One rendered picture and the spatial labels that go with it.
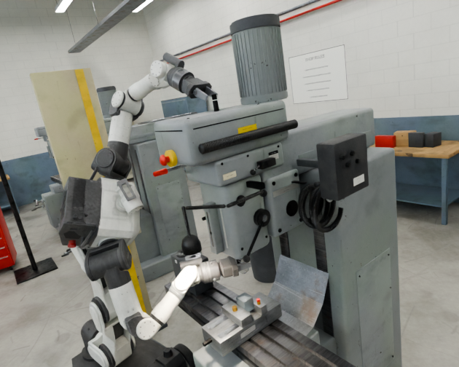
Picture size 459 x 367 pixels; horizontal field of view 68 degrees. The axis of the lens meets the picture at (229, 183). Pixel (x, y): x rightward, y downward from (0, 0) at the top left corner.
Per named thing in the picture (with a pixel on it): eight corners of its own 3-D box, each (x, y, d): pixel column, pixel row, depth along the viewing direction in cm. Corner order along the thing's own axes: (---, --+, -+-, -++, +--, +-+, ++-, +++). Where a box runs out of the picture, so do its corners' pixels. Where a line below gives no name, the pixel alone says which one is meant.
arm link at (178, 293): (200, 271, 139) (179, 299, 133) (200, 276, 146) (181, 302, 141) (188, 262, 140) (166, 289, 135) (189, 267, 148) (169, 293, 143)
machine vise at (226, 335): (223, 357, 141) (218, 335, 138) (203, 339, 152) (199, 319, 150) (282, 315, 160) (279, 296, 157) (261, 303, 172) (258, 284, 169)
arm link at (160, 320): (184, 304, 136) (151, 347, 128) (175, 299, 145) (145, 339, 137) (165, 287, 133) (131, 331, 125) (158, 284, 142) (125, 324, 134)
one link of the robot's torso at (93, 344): (90, 359, 195) (84, 340, 191) (121, 338, 208) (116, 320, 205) (108, 375, 181) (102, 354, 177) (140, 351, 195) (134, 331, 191)
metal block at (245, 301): (245, 314, 152) (244, 302, 150) (237, 308, 156) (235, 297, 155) (254, 308, 154) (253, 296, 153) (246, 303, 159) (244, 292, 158)
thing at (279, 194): (276, 239, 140) (267, 179, 133) (239, 226, 159) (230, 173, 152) (306, 223, 150) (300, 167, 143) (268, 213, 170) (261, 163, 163)
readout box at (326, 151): (341, 202, 120) (336, 144, 115) (320, 198, 128) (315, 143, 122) (372, 186, 131) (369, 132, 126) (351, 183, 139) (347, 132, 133)
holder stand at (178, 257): (196, 296, 186) (189, 263, 181) (176, 283, 204) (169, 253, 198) (213, 286, 193) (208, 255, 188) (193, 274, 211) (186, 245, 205)
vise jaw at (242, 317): (242, 328, 145) (241, 320, 144) (222, 313, 157) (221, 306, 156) (253, 321, 148) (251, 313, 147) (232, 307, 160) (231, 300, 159)
